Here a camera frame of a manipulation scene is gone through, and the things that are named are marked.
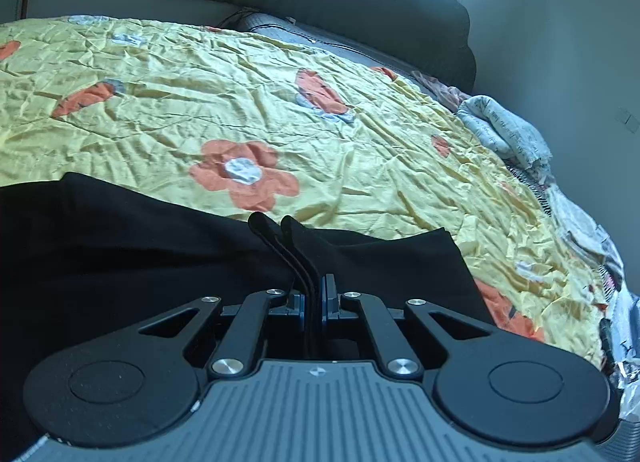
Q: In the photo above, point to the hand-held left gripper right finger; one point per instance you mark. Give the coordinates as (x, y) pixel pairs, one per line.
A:
(328, 298)

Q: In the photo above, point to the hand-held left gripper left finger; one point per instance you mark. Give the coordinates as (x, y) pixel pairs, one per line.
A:
(300, 306)

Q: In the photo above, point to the black pants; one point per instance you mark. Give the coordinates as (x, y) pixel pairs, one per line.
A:
(125, 252)

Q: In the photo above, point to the yellow floral blanket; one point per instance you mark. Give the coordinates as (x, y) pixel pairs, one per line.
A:
(350, 152)

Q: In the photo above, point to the pink floral cloth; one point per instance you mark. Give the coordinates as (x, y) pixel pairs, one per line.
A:
(442, 87)

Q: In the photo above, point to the white printed quilt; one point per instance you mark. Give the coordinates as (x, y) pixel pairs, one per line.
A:
(510, 134)

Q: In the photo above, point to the grey pillow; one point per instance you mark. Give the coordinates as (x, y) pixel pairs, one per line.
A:
(310, 34)

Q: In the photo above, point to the white wall switch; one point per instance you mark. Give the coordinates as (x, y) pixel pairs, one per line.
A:
(628, 118)

